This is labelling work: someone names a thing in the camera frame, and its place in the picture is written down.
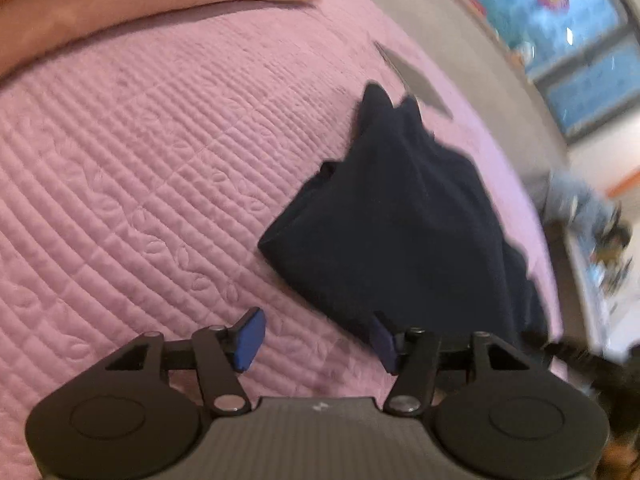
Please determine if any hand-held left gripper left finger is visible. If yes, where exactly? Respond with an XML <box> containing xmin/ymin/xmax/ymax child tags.
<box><xmin>97</xmin><ymin>307</ymin><xmax>266</xmax><ymax>416</ymax></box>

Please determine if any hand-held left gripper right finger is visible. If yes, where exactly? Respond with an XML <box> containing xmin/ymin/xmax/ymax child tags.
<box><xmin>370</xmin><ymin>312</ymin><xmax>543</xmax><ymax>416</ymax></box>

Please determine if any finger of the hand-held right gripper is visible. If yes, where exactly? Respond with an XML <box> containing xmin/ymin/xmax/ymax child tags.
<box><xmin>522</xmin><ymin>330</ymin><xmax>603</xmax><ymax>376</ymax></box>

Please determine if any black hoodie with white stripes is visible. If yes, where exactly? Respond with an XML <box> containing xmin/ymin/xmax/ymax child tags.
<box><xmin>257</xmin><ymin>81</ymin><xmax>556</xmax><ymax>356</ymax></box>

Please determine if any light blue desk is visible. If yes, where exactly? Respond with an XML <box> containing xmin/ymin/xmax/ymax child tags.
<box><xmin>562</xmin><ymin>220</ymin><xmax>640</xmax><ymax>361</ymax></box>

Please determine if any orange curtain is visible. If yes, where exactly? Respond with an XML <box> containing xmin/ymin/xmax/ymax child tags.
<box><xmin>606</xmin><ymin>169</ymin><xmax>640</xmax><ymax>197</ymax></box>

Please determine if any bed with purple quilted cover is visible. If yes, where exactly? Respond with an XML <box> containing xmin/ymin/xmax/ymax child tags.
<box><xmin>0</xmin><ymin>0</ymin><xmax>568</xmax><ymax>480</ymax></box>

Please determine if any dark framed window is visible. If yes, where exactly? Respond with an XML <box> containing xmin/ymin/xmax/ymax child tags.
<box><xmin>430</xmin><ymin>0</ymin><xmax>640</xmax><ymax>142</ymax></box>

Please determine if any folded pink blanket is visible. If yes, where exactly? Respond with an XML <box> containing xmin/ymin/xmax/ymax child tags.
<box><xmin>0</xmin><ymin>0</ymin><xmax>326</xmax><ymax>78</ymax></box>

